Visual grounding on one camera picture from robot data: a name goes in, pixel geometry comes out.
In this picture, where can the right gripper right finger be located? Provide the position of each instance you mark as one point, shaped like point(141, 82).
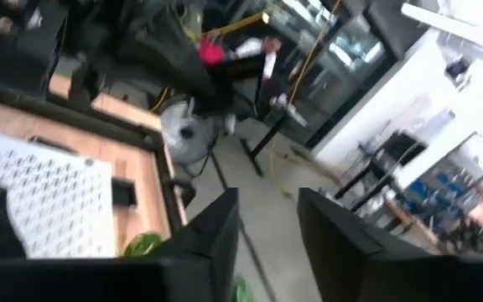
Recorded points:
point(342, 251)

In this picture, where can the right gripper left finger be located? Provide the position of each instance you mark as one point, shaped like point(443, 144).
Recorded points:
point(212, 243)

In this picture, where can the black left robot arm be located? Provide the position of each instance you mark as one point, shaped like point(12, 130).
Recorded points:
point(36, 42)

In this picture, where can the green plant in white pot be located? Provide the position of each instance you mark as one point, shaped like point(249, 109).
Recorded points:
point(143, 245)

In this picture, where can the black floor fan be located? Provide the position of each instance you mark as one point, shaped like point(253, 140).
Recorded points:
point(187, 133)

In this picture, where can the black desk leg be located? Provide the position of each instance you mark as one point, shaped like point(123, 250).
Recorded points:
point(266, 138)

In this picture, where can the black computer monitor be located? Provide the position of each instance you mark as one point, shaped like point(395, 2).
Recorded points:
point(401, 147)

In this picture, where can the white perforated shelf riser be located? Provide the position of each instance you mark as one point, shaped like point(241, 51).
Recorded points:
point(57, 209)

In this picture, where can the person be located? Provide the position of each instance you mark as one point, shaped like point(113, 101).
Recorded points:
point(250, 48)

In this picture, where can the yellow metal bar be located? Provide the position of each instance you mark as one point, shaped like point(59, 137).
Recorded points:
point(237, 23)

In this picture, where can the black aluminium table frame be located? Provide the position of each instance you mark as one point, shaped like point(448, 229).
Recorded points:
point(99, 126)

